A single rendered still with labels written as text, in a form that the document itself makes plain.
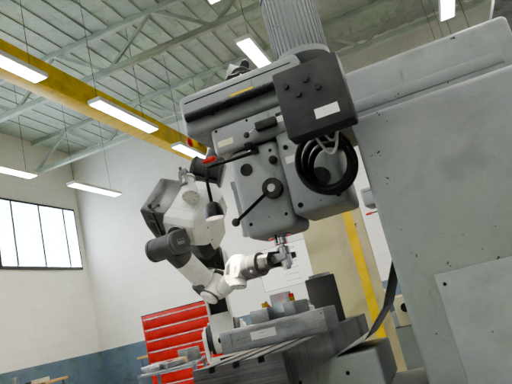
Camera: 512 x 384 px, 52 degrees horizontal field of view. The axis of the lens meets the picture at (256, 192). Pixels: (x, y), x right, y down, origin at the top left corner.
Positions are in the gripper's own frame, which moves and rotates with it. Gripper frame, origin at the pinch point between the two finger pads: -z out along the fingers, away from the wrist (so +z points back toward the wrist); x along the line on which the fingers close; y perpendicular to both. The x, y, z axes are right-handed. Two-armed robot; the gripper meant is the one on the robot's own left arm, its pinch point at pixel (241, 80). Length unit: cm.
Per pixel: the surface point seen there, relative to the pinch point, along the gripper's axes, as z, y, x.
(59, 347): 773, -503, 546
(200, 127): -16.7, -10.8, 17.7
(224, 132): -19.8, -14.1, 9.7
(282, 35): -9.4, 12.3, -18.8
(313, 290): -15, -86, -7
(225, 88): -14.0, -0.1, 5.7
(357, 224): 122, -121, -46
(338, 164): -38, -31, -25
